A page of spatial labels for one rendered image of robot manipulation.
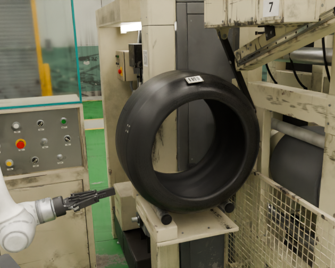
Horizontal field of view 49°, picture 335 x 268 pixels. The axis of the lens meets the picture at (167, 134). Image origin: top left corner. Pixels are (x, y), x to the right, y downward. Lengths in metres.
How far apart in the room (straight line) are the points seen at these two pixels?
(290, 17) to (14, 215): 1.07
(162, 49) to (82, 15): 9.03
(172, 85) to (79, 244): 1.26
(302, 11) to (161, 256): 1.37
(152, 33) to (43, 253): 1.37
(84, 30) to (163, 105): 9.42
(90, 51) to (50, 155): 8.60
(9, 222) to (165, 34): 1.01
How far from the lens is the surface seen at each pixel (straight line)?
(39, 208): 1.45
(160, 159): 1.79
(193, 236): 1.57
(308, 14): 1.29
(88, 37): 10.67
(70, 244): 2.28
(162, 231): 1.51
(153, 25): 1.69
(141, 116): 1.32
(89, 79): 10.65
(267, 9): 1.30
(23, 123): 2.07
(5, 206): 1.31
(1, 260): 1.90
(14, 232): 1.27
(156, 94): 1.33
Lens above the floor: 1.61
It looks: 15 degrees down
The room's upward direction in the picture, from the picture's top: 2 degrees counter-clockwise
